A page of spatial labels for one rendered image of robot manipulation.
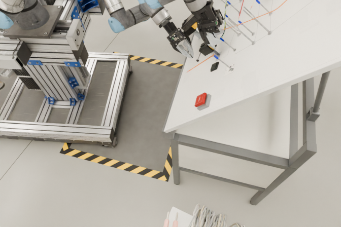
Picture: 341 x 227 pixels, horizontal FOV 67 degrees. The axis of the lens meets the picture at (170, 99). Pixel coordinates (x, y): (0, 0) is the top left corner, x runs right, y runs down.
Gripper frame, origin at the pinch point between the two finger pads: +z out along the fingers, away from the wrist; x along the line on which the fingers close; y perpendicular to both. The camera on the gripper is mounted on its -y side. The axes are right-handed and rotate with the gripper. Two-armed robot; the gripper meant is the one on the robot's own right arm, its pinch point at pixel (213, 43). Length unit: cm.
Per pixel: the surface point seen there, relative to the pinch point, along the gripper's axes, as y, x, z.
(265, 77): 26.1, -22.2, -4.1
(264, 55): 23.6, -12.0, -2.9
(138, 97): -115, 22, 76
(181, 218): 23, -70, -25
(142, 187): -81, -52, 86
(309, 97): 32.2, -3.0, 37.5
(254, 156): 11, -31, 46
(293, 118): 23, -5, 55
